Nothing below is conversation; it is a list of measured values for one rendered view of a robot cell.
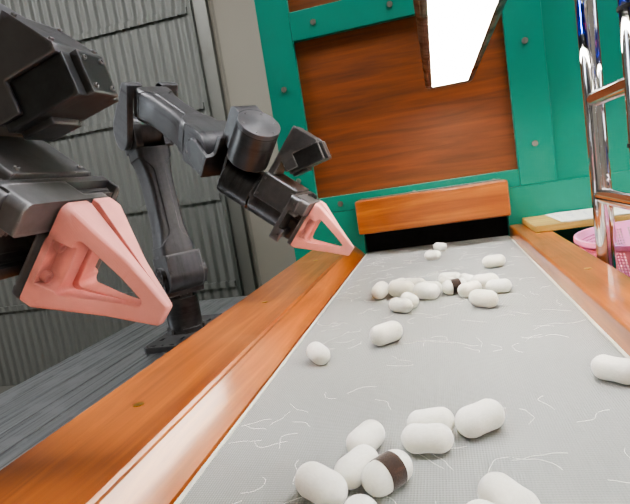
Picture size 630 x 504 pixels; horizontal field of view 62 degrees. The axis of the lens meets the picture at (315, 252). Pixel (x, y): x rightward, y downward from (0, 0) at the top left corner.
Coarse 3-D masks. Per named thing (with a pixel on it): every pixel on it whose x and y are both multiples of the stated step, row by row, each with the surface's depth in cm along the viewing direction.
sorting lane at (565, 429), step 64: (384, 256) 109; (448, 256) 98; (512, 256) 88; (320, 320) 67; (384, 320) 63; (448, 320) 59; (512, 320) 55; (576, 320) 52; (320, 384) 46; (384, 384) 44; (448, 384) 42; (512, 384) 40; (576, 384) 38; (256, 448) 36; (320, 448) 35; (384, 448) 34; (512, 448) 31; (576, 448) 30
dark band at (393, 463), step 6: (378, 456) 29; (384, 456) 29; (390, 456) 29; (396, 456) 29; (384, 462) 29; (390, 462) 29; (396, 462) 29; (402, 462) 29; (390, 468) 28; (396, 468) 29; (402, 468) 29; (390, 474) 28; (396, 474) 28; (402, 474) 29; (396, 480) 28; (402, 480) 29; (396, 486) 28
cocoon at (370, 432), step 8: (360, 424) 34; (368, 424) 33; (376, 424) 34; (352, 432) 33; (360, 432) 33; (368, 432) 33; (376, 432) 33; (384, 432) 34; (352, 440) 32; (360, 440) 32; (368, 440) 32; (376, 440) 33; (352, 448) 32; (376, 448) 33
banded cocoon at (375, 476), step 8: (400, 456) 29; (408, 456) 30; (368, 464) 29; (376, 464) 29; (408, 464) 29; (368, 472) 28; (376, 472) 28; (384, 472) 28; (408, 472) 29; (368, 480) 28; (376, 480) 28; (384, 480) 28; (392, 480) 28; (368, 488) 28; (376, 488) 28; (384, 488) 28; (392, 488) 28; (376, 496) 28
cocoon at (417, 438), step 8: (416, 424) 32; (424, 424) 32; (432, 424) 32; (440, 424) 32; (408, 432) 32; (416, 432) 32; (424, 432) 32; (432, 432) 32; (440, 432) 32; (448, 432) 32; (408, 440) 32; (416, 440) 32; (424, 440) 32; (432, 440) 31; (440, 440) 31; (448, 440) 31; (408, 448) 32; (416, 448) 32; (424, 448) 32; (432, 448) 31; (440, 448) 31; (448, 448) 32
